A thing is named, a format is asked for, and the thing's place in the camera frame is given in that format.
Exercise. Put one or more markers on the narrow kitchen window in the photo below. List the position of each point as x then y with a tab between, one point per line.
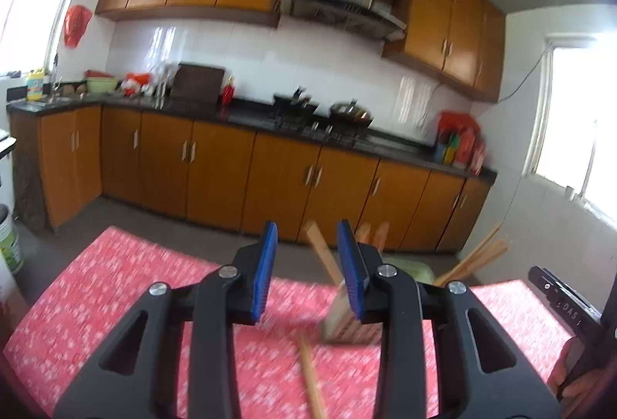
578	120

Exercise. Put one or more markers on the clear plastic bag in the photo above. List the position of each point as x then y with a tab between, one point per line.
164	81

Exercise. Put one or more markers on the green plastic basin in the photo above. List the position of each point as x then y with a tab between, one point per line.
101	84

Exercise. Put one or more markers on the wooden base cabinets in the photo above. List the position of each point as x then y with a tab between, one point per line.
217	168

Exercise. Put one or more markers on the dark wooden cutting board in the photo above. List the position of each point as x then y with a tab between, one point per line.
197	81

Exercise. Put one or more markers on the white bucket with green label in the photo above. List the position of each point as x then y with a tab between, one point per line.
10	245

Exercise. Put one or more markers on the white cup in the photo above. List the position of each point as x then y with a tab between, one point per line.
569	193

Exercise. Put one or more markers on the red floral tablecloth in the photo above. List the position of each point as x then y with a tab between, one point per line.
120	303

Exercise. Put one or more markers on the pan with glass lid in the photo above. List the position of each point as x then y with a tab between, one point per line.
352	113

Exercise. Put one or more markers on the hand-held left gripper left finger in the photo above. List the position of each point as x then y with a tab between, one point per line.
262	274

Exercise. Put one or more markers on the yellow detergent bottle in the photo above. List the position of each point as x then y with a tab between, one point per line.
34	86

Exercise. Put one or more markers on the slim red condiment bottle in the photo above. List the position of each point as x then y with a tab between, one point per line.
478	159

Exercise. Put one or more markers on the person's right hand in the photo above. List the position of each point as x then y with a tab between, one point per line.
569	366

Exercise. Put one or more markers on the black kitchen countertop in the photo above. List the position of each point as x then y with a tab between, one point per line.
250	118

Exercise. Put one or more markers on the green and yellow carton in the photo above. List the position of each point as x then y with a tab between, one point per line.
446	151

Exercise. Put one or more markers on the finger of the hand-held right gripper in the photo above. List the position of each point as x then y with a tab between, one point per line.
543	284

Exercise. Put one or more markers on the black gas stove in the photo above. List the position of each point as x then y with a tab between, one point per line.
308	127

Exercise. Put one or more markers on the black wok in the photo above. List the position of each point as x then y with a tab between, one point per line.
294	103

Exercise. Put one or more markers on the metal sink faucet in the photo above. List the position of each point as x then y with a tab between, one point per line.
56	79

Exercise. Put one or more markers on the pale green perforated utensil holder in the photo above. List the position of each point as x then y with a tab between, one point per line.
352	322

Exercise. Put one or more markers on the red plastic bag over bottles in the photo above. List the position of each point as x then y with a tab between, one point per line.
455	121

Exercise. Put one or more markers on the red and white plastic bags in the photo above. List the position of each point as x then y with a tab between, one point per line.
137	84

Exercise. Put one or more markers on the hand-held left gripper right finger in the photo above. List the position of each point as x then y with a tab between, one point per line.
349	274

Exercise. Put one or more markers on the red hanging plastic bag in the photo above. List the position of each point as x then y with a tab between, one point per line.
77	24

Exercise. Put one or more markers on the large red condiment bottle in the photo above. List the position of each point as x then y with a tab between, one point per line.
465	149

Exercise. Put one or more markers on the small red bottle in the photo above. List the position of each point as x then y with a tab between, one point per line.
227	94

